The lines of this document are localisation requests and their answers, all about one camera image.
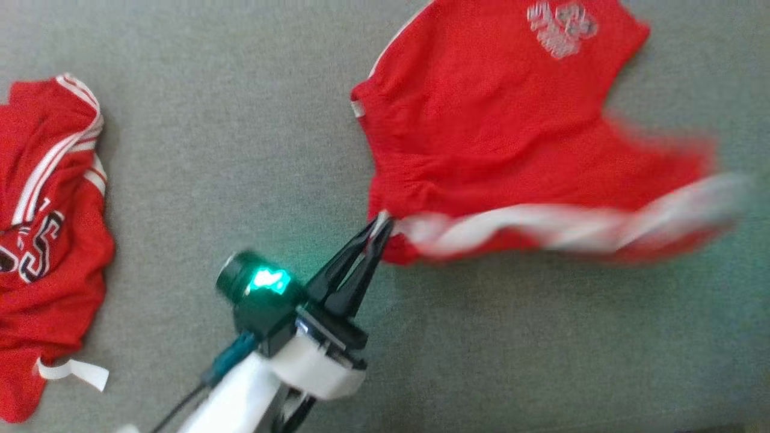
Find large grey sofa seat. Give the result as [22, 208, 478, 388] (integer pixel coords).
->
[0, 0, 770, 433]

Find red shorts with white stripe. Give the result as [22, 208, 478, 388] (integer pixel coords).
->
[351, 0, 750, 266]

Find red jersey number 23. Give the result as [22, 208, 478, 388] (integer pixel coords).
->
[0, 73, 115, 423]

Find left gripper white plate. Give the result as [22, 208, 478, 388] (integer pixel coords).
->
[268, 218, 395, 401]

